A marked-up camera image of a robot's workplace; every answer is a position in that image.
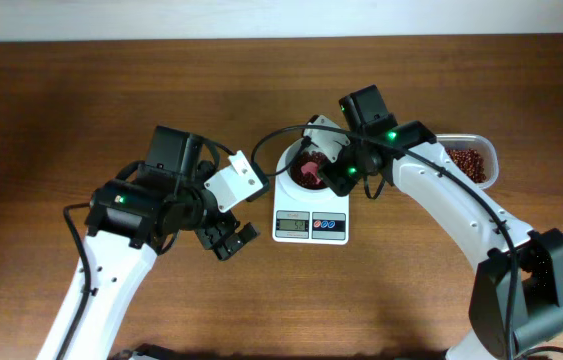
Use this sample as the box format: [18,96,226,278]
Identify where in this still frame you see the pink measuring scoop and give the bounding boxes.
[300,162,322,187]

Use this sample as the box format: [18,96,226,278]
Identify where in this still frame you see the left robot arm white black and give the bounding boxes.
[38,126,269,359]

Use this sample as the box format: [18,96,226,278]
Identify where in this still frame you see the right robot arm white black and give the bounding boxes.
[319,86,563,359]

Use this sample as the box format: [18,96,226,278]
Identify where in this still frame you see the white digital kitchen scale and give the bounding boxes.
[272,168,350,245]

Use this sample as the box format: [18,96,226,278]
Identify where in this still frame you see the red beans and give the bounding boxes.
[289,147,487,191]

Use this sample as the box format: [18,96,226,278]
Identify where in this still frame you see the white round bowl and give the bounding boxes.
[279,138,333,191]

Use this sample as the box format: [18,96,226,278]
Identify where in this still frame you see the clear plastic container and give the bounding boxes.
[437,134,499,190]

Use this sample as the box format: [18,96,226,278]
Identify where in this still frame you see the right black camera cable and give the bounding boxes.
[249,124,563,360]

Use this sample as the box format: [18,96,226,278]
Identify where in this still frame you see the black camera cable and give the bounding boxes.
[55,202,93,360]
[249,124,563,360]

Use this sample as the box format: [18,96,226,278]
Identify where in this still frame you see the left black camera cable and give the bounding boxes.
[55,202,93,360]

